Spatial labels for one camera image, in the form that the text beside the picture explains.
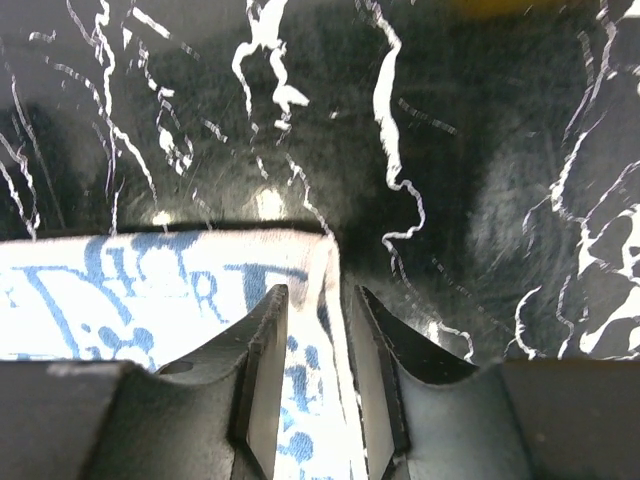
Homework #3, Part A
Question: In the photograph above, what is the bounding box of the blue white patterned towel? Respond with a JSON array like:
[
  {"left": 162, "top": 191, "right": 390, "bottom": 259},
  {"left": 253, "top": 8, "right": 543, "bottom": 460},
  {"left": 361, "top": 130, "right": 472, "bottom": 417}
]
[{"left": 1, "top": 229, "right": 367, "bottom": 479}]

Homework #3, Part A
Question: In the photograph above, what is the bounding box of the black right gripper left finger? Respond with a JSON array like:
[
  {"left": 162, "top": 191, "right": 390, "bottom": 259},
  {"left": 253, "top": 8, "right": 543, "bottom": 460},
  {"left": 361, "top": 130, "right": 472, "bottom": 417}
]
[{"left": 1, "top": 285, "right": 288, "bottom": 479}]

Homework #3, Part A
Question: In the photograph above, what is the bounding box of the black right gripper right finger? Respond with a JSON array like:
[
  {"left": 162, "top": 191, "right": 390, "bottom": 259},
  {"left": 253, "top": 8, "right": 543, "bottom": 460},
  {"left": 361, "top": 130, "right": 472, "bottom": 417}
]
[{"left": 352, "top": 286, "right": 639, "bottom": 479}]

